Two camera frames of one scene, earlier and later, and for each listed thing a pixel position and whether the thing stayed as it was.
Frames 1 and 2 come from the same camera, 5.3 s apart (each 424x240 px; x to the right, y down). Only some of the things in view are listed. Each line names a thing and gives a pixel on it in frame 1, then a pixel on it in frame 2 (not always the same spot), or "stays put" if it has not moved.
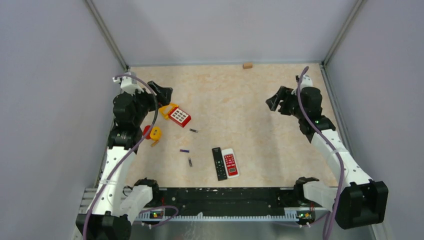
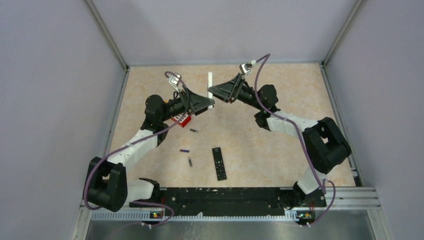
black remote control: x=219 y=163 stays put
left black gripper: x=163 y=93 to x=195 y=103
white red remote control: x=230 y=163 to x=210 y=84
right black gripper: x=282 y=95 to x=229 y=91
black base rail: x=218 y=201 stays put
